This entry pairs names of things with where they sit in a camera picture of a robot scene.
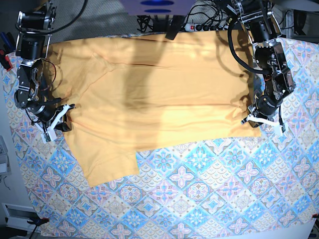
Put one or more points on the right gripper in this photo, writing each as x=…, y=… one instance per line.
x=51, y=118

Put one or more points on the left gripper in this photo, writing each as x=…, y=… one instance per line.
x=256, y=118

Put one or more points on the yellow T-shirt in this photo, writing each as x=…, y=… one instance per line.
x=147, y=92

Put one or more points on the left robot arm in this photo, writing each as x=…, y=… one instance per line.
x=263, y=30

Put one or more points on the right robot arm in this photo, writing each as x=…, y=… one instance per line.
x=32, y=94

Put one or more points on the patterned tablecloth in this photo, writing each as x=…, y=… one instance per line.
x=203, y=189

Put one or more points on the left edge red clamp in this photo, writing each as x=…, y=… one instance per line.
x=9, y=46

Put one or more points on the bottom left orange clamp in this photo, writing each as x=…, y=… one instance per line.
x=37, y=222

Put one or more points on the black centre table clamp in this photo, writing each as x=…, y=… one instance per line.
x=175, y=26

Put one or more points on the white wall trunking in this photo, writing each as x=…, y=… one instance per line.
x=17, y=216

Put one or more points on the white power strip red switch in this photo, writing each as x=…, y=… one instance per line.
x=194, y=27

